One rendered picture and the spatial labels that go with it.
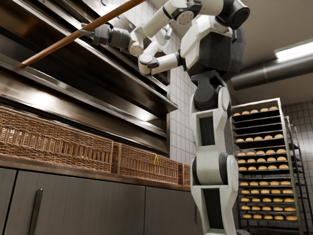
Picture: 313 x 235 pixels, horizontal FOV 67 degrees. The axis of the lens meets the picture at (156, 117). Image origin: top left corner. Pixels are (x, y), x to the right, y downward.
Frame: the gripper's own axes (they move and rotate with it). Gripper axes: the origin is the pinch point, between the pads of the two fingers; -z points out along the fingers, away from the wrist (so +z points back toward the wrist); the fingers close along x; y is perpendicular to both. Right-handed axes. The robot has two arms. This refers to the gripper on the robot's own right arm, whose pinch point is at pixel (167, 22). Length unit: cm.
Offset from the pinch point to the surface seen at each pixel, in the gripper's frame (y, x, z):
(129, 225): -7, -23, 137
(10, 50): 88, 11, 59
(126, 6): -1, 43, 77
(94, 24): 15, 35, 76
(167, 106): 6, -85, 3
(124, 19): 48, -14, -35
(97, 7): 60, 7, -12
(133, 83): 27, -40, 24
